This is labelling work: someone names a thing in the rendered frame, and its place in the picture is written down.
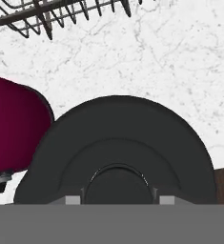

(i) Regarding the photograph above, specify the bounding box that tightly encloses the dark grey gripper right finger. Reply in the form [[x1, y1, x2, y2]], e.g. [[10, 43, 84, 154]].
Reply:
[[152, 187, 193, 206]]

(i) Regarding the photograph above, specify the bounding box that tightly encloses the dark red blender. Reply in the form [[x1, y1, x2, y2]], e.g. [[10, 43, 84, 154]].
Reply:
[[0, 74, 55, 195]]

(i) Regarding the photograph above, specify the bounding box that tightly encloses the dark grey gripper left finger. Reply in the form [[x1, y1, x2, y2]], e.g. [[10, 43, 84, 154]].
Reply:
[[48, 187, 86, 206]]

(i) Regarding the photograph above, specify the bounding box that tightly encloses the dark wire dish rack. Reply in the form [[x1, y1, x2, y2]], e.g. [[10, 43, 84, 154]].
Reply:
[[0, 0, 144, 41]]

